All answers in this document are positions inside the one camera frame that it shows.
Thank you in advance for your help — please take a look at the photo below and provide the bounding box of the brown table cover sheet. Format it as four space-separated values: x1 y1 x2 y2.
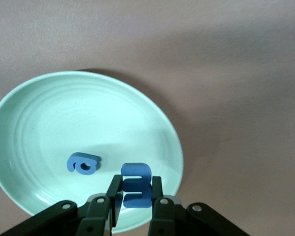
0 0 295 236

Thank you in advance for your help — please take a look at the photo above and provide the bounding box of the blue capital letter E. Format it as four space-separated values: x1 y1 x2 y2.
120 162 153 209

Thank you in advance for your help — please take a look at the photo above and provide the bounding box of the green plate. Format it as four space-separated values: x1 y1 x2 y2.
0 70 184 234

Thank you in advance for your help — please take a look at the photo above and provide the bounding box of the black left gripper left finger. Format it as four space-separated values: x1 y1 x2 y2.
0 174 125 236

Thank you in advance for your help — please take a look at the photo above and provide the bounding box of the blue lowercase letter a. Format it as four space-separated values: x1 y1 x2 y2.
67 152 101 176

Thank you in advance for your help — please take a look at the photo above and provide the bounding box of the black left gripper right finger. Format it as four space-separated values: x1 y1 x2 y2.
147 176 249 236

